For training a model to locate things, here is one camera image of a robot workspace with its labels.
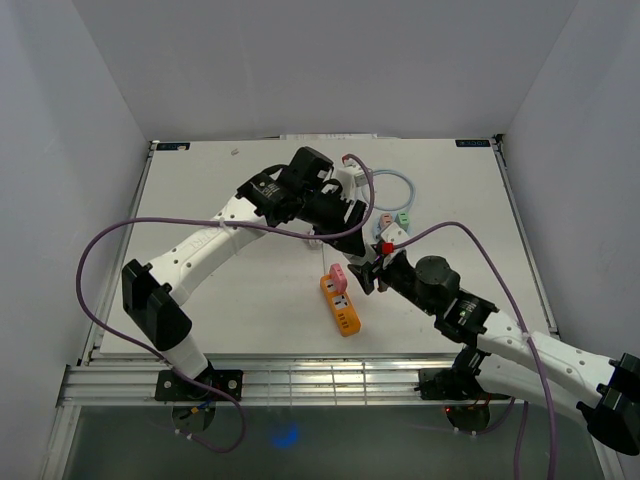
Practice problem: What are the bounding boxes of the pink square plug adapter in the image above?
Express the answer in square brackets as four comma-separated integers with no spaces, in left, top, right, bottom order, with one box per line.
[329,263,348,293]

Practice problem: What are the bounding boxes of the brown pink plug adapter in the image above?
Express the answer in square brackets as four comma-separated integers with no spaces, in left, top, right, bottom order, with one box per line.
[378,213,394,230]

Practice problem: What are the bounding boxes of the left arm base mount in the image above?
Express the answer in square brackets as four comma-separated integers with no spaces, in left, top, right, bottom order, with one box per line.
[153,369,244,402]

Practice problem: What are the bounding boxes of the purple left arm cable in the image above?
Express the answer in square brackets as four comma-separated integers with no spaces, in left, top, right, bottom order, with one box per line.
[75,153,376,454]

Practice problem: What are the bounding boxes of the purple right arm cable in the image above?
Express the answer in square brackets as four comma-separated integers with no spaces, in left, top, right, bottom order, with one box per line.
[384,222,559,480]

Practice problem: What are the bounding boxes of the aluminium front rail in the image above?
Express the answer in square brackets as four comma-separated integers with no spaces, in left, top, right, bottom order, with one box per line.
[58,358,451,408]

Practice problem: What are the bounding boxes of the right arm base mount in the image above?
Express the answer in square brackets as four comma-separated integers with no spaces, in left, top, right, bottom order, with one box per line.
[414,368,509,401]

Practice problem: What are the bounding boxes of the dark table corner label left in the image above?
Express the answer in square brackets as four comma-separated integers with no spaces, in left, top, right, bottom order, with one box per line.
[155,142,191,151]

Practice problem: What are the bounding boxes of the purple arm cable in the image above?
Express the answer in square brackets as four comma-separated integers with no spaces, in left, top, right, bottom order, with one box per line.
[75,153,376,454]
[384,222,559,480]

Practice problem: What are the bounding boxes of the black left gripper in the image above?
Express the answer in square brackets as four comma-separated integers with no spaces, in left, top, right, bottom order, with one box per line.
[296,188,366,258]

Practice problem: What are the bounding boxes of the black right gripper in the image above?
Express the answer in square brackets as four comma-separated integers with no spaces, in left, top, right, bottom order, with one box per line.
[347,251,437,317]

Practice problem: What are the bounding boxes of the blue round power socket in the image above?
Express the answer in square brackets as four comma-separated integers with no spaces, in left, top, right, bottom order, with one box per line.
[372,222,410,245]

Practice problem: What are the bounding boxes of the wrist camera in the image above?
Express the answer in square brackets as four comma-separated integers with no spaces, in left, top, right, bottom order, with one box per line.
[379,223,409,255]
[333,156,368,197]

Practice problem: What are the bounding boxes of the green plug adapter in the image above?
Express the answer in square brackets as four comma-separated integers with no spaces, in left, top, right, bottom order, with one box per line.
[395,212,410,232]

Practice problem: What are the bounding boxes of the dark table corner label right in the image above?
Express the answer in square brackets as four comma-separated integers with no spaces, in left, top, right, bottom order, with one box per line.
[455,139,491,148]

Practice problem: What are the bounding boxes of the white power strip cable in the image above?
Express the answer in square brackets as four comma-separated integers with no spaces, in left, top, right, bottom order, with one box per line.
[305,234,331,276]

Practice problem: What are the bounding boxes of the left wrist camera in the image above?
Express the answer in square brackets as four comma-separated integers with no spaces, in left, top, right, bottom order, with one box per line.
[333,156,368,197]

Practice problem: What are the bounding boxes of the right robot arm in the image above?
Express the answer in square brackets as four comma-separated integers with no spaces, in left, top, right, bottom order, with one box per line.
[348,252,639,456]

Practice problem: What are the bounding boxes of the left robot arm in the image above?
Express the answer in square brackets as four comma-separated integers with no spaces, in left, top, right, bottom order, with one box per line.
[122,147,375,400]

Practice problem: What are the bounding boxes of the white cube charger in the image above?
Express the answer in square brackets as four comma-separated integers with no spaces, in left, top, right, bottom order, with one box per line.
[346,255,368,270]

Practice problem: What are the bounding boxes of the orange power strip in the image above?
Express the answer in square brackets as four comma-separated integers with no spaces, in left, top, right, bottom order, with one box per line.
[320,275,361,337]

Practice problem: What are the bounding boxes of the dark table corner label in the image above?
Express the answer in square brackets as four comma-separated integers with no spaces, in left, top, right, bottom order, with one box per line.
[455,139,491,148]
[155,142,191,151]

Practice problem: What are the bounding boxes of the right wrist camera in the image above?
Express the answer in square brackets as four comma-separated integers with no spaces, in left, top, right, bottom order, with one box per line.
[379,223,409,255]

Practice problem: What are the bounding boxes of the papers at table back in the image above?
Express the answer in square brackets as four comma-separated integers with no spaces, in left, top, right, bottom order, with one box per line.
[278,133,378,141]

